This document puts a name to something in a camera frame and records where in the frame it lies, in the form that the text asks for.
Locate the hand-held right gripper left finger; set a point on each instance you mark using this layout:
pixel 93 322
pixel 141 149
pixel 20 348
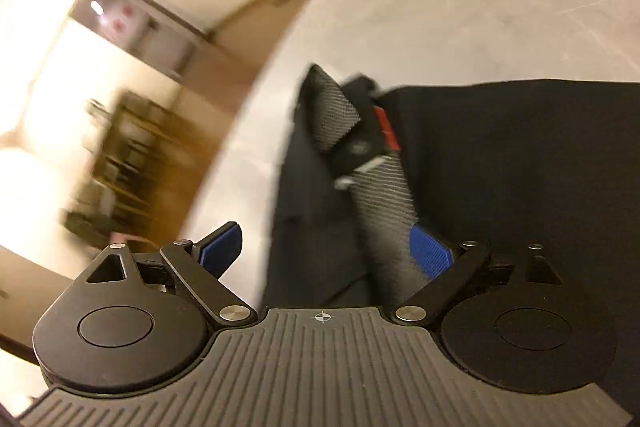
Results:
pixel 222 247

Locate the brown wooden shelf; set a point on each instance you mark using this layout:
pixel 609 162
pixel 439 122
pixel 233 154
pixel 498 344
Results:
pixel 130 157

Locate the grey door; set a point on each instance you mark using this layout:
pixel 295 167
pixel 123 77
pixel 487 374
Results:
pixel 165 47

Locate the grey woven belt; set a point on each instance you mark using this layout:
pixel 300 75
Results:
pixel 385 197

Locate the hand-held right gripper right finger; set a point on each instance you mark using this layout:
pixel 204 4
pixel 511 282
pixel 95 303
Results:
pixel 430 252

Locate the white panel with red marks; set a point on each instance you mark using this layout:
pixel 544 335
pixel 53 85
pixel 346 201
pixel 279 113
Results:
pixel 122 19

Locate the black pants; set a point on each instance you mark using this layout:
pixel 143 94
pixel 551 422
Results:
pixel 525 157

